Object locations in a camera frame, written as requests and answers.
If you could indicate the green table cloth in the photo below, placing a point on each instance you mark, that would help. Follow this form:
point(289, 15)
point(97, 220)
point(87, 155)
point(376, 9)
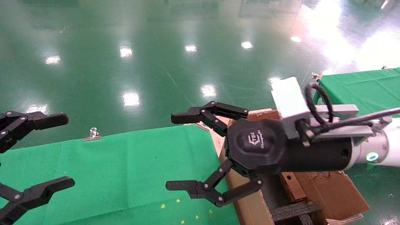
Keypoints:
point(125, 175)

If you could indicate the silver camera mounting bracket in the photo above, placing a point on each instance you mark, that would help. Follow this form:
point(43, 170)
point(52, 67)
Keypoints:
point(342, 110)

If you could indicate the silver metal binder clip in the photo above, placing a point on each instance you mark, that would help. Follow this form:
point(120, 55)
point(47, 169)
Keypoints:
point(92, 136)
point(202, 126)
point(316, 76)

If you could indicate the green cloth covered table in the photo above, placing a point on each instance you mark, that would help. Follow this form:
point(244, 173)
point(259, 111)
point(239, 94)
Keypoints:
point(368, 87)

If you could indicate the black foam insert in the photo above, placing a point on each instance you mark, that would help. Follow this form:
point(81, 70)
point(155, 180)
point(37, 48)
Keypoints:
point(290, 212)

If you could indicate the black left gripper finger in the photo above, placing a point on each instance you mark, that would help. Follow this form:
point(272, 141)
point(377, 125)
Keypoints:
point(37, 193)
point(47, 120)

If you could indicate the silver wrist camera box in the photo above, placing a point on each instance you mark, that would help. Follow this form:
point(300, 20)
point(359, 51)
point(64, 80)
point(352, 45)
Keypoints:
point(289, 103)

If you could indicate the small brown cardboard box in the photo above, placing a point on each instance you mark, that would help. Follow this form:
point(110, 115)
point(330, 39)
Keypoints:
point(295, 189)

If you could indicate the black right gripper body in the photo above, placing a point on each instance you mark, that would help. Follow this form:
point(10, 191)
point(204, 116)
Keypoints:
point(256, 145)

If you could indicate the large open cardboard carton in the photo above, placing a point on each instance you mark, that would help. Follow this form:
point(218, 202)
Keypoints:
point(334, 193)

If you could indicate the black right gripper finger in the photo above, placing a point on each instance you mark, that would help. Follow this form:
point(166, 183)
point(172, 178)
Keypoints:
point(200, 113)
point(204, 190)

